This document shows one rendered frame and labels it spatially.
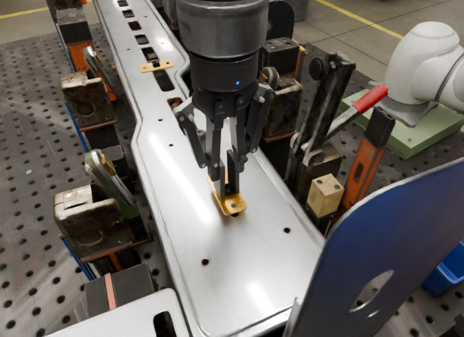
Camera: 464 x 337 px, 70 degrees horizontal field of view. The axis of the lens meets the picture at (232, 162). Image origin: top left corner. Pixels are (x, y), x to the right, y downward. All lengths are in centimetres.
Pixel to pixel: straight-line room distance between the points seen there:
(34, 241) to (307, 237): 70
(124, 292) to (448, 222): 41
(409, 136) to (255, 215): 75
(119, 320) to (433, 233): 37
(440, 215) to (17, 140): 124
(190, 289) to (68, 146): 83
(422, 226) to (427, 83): 97
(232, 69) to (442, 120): 101
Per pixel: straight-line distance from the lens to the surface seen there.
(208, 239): 50
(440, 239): 21
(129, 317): 47
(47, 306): 87
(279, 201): 54
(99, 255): 61
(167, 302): 46
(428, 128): 122
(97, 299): 51
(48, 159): 118
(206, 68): 35
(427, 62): 112
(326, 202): 49
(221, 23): 32
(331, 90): 47
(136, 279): 51
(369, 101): 55
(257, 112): 43
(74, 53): 118
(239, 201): 51
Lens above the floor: 142
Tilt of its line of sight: 45 degrees down
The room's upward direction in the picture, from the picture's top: straight up
